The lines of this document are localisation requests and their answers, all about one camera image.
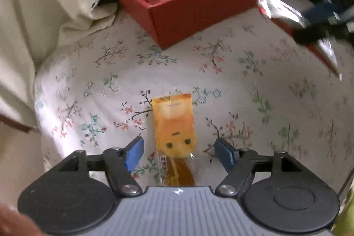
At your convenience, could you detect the white towel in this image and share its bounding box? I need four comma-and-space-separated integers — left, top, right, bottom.
0, 0, 118, 133

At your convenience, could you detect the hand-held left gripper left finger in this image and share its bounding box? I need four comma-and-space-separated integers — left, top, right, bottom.
58, 136, 145, 196

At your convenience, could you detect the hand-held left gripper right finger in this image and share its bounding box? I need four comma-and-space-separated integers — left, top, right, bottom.
214, 138, 302, 196

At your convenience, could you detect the dark red snack packet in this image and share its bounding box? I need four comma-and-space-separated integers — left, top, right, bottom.
254, 0, 343, 82

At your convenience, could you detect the yellow snack packet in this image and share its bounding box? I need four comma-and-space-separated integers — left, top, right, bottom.
151, 93, 198, 187

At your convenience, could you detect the red stool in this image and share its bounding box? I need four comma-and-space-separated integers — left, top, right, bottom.
0, 114, 39, 134

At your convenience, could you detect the yellow-green blurred object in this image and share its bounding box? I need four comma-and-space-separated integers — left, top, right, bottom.
332, 186, 354, 236

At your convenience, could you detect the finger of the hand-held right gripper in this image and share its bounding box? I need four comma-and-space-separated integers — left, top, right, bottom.
301, 0, 344, 29
293, 20, 354, 44

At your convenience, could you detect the red cardboard box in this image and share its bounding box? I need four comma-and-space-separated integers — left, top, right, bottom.
112, 0, 284, 50

